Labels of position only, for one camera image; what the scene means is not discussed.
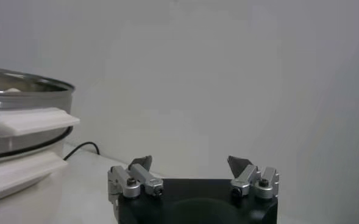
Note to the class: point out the stainless steel steamer basket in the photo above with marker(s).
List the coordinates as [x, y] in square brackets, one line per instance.
[30, 100]

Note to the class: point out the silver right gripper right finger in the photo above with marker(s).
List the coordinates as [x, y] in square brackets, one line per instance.
[247, 178]

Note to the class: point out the white electric cooker base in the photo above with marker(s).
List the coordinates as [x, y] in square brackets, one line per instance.
[20, 176]

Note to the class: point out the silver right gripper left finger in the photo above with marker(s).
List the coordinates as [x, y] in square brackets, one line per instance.
[142, 176]

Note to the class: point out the white steamed baozi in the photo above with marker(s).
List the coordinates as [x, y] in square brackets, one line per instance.
[13, 90]

